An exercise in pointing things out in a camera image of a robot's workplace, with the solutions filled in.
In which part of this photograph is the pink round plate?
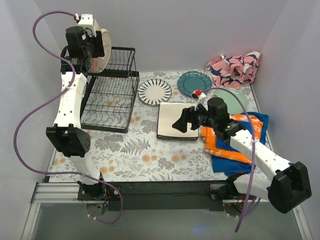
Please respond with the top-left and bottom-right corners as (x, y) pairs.
(90, 28), (112, 74)

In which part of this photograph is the white black rimmed square plate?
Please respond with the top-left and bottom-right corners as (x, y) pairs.
(157, 102), (199, 137)

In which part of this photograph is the mint green plate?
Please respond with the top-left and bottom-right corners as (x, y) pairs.
(214, 87), (248, 115)

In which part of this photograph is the teal scalloped plate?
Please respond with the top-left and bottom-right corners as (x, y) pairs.
(177, 71), (212, 97)

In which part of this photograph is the white blue striped plate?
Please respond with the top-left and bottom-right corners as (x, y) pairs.
(137, 78), (172, 106)

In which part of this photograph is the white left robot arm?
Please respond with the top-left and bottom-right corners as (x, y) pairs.
(46, 25), (111, 200)

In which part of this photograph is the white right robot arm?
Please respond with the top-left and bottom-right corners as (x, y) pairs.
(172, 97), (312, 214)

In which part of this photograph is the orange white cloth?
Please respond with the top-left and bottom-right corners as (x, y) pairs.
(201, 114), (264, 164)

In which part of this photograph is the blue cloth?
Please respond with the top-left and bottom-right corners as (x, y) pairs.
(206, 111), (269, 177)

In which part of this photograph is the pink navy patterned cloth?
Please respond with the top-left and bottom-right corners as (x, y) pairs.
(204, 51), (261, 89)

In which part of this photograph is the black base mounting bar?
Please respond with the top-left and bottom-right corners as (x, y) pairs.
(77, 180), (244, 211)

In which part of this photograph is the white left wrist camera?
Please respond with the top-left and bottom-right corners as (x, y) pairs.
(74, 13), (100, 31)

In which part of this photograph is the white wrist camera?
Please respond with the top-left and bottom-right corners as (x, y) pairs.
(191, 89), (207, 111)
(74, 13), (100, 31)

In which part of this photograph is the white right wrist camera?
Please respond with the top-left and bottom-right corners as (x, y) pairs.
(191, 89), (207, 111)

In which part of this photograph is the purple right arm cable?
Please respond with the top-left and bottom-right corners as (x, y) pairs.
(199, 87), (257, 233)

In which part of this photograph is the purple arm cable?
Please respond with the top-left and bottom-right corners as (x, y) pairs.
(199, 87), (257, 233)
(13, 10), (125, 225)

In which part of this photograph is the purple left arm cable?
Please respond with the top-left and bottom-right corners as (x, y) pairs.
(13, 10), (125, 225)

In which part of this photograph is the black wire dish rack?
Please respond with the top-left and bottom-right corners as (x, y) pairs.
(80, 46), (140, 133)

